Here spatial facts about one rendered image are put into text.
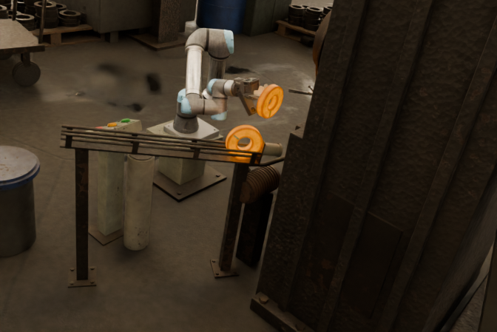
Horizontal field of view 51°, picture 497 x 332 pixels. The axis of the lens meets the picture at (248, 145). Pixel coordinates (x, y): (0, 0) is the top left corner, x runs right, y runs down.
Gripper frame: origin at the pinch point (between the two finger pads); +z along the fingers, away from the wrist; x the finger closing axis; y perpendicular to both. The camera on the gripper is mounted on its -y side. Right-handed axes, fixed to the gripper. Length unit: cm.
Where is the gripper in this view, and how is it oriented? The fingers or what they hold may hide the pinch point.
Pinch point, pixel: (271, 97)
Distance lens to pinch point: 230.8
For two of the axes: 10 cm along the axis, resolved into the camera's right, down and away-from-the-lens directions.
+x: 6.4, -3.1, 7.0
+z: 7.6, 1.6, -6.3
